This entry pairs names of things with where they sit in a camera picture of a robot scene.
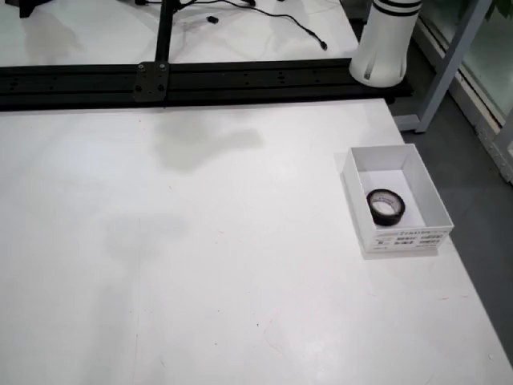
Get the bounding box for black vertical post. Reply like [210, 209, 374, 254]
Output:
[154, 0, 180, 65]

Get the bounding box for black stand foot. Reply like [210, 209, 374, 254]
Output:
[0, 0, 55, 19]

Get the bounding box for grey metal frame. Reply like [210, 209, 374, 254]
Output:
[394, 0, 496, 134]

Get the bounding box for black aluminium rail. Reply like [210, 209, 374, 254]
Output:
[0, 58, 414, 112]

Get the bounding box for black cable with plug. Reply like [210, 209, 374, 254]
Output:
[176, 0, 330, 52]

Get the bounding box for grey window frame rail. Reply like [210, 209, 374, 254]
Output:
[416, 15, 513, 185]

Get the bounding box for white cardboard bin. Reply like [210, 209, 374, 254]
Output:
[340, 143, 455, 256]

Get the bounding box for black bracket plate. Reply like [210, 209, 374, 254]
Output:
[134, 61, 168, 103]

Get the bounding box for black electrical tape roll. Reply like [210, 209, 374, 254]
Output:
[366, 188, 406, 227]

